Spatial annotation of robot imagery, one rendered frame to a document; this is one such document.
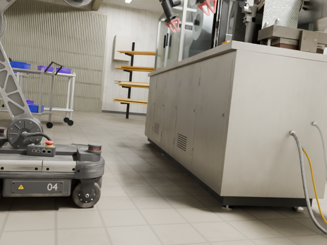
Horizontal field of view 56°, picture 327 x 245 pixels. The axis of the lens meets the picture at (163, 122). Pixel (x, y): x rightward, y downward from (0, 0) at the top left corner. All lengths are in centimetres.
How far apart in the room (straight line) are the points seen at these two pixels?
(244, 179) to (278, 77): 57
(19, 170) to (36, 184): 10
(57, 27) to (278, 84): 917
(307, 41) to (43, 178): 153
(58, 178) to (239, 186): 91
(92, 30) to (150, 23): 197
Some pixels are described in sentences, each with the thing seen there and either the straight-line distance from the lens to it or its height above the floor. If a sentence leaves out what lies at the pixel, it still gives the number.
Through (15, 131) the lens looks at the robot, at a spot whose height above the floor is 35.
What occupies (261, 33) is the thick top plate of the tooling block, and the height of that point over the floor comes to 100.
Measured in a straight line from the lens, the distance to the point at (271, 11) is 209.
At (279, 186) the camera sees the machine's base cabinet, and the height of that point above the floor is 16.
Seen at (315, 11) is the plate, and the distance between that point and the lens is 222.
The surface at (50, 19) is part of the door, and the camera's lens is 1050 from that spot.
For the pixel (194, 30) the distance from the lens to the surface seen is 297.
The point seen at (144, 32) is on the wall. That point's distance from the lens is 1092.
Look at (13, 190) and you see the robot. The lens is 156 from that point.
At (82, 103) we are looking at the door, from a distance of 1033.
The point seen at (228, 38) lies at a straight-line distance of 275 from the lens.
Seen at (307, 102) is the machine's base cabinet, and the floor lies 63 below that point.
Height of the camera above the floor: 56
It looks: 4 degrees down
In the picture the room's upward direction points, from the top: 6 degrees clockwise
